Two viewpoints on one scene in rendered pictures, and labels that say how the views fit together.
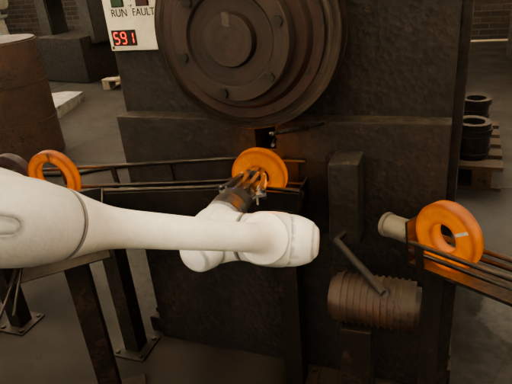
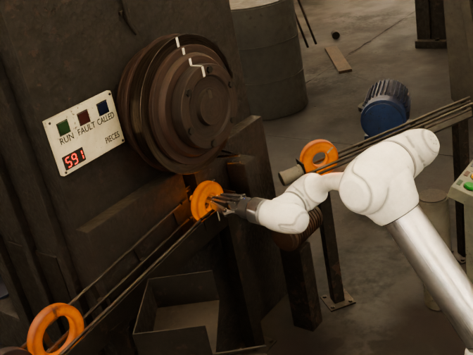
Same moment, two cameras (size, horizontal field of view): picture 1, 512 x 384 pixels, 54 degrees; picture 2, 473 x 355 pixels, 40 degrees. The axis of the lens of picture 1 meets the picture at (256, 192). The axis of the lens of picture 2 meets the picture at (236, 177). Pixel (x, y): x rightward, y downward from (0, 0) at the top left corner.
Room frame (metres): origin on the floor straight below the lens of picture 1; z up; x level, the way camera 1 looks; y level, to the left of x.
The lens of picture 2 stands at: (0.40, 1.91, 1.79)
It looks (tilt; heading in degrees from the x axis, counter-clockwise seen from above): 25 degrees down; 291
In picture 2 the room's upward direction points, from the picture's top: 12 degrees counter-clockwise
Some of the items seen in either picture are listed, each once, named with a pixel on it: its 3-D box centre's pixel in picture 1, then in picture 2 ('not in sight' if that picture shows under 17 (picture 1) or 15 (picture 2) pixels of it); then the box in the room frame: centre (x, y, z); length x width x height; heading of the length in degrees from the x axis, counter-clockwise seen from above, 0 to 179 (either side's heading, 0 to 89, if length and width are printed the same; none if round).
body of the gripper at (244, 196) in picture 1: (238, 197); (241, 206); (1.10, 0.05, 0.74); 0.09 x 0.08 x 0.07; 158
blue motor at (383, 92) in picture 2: not in sight; (387, 108); (0.79, -2.26, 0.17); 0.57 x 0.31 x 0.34; 88
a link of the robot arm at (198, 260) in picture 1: (213, 239); (286, 215); (0.93, 0.10, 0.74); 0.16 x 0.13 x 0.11; 158
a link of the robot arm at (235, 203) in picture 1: (226, 212); (258, 210); (1.03, 0.07, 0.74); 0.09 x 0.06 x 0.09; 68
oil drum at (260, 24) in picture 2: not in sight; (264, 54); (1.77, -2.92, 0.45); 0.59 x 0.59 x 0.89
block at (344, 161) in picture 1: (347, 197); (245, 185); (1.18, -0.24, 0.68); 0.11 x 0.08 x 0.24; 158
